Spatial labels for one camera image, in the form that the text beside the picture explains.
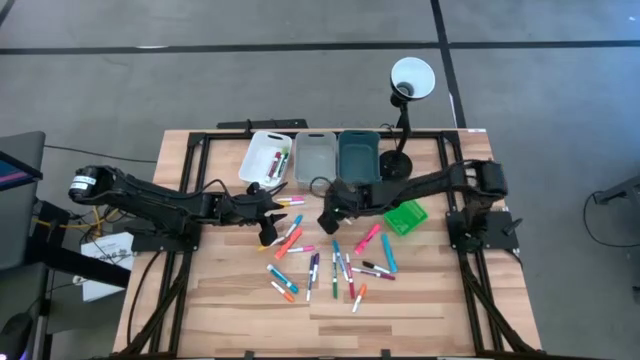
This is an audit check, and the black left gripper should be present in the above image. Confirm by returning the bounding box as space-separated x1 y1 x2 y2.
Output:
215 181 290 227

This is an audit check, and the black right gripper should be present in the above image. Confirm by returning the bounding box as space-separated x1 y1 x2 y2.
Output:
319 178 374 216

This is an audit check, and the orange highlighter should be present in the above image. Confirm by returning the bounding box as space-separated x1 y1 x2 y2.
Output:
273 227 304 261

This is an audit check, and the green Expo dry-erase marker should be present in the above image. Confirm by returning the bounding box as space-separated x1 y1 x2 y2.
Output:
276 147 291 180

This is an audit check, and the pink highlighter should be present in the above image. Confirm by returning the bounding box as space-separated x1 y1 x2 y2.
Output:
353 223 383 256

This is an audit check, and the teal Expo dry-erase marker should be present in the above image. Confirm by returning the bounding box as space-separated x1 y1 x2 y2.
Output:
265 263 300 295

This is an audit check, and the thin black marker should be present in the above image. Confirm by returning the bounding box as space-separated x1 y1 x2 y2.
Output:
361 260 392 275

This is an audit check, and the thin red marker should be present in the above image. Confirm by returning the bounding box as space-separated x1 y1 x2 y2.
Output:
345 252 356 300

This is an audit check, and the light blue highlighter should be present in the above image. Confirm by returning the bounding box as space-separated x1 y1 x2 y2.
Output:
380 233 400 274

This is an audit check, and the green mesh plastic basket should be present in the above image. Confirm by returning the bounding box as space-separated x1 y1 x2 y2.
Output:
383 199 430 237

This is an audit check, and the thin maroon marker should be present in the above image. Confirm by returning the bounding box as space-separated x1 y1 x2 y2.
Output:
350 267 397 281

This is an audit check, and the thin orange marker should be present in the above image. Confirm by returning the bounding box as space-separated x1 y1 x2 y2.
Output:
270 280 296 304
351 283 369 314

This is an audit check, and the white plastic bin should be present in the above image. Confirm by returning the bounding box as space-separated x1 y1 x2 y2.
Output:
237 129 294 189

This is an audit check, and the grey plastic bin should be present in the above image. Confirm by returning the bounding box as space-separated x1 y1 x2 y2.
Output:
293 130 339 189

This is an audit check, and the teal plastic bin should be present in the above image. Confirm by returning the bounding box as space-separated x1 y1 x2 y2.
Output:
337 129 382 186

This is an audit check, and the black power strip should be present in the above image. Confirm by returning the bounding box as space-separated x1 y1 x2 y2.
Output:
217 118 310 132

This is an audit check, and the black gooseneck desk lamp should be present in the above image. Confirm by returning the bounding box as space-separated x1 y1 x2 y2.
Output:
378 56 437 183

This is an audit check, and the black stand beam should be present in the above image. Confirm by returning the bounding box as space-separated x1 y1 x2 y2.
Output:
24 199 132 290

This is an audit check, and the laptop with lit screen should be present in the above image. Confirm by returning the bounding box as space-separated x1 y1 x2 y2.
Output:
0 149 44 193

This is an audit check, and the black computer mouse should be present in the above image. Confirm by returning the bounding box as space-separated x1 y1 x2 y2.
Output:
0 312 35 360

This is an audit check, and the grey stand leg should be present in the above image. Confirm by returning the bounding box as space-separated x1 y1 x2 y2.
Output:
592 174 640 206

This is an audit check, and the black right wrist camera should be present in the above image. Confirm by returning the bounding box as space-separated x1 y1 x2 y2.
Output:
318 209 342 236

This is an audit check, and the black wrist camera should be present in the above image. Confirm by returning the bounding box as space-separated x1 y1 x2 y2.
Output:
318 209 342 236
259 219 280 248

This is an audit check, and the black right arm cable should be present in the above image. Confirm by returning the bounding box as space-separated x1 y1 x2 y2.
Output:
309 175 332 199

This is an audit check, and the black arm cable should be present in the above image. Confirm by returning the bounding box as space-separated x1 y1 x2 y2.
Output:
199 178 232 199
309 175 332 199

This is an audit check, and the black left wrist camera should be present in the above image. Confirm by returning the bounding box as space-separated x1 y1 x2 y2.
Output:
259 219 280 248

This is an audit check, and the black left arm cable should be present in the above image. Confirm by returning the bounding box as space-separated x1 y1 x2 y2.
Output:
199 178 232 199

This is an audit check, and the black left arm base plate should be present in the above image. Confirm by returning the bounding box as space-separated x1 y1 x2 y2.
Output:
130 212 204 253

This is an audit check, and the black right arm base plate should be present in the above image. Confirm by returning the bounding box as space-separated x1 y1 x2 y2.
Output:
446 209 521 251

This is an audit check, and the yellow cable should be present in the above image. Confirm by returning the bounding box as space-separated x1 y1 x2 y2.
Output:
33 205 121 236

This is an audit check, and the black floor cable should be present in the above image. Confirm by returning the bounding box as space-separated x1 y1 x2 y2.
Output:
582 189 640 249

